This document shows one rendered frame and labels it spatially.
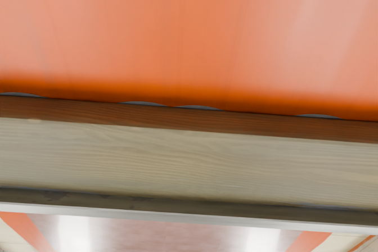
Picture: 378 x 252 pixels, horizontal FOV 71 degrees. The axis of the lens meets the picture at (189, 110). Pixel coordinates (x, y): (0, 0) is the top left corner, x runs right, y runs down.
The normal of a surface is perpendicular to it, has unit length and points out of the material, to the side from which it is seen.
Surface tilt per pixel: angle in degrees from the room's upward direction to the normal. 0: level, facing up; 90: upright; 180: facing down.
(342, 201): 33
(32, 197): 123
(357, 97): 22
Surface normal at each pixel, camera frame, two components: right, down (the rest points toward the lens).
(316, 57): -0.04, 0.69
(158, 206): 0.07, -0.84
